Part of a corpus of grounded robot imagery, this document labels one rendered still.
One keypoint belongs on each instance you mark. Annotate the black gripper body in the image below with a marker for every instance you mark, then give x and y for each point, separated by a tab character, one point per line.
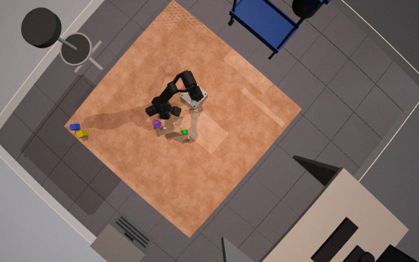
176	110

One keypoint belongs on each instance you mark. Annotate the blue block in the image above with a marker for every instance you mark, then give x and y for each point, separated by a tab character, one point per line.
75	127

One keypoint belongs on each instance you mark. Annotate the purple cube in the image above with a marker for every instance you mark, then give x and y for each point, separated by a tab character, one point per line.
156	124

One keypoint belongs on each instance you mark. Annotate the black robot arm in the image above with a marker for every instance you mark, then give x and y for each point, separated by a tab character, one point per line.
160	104

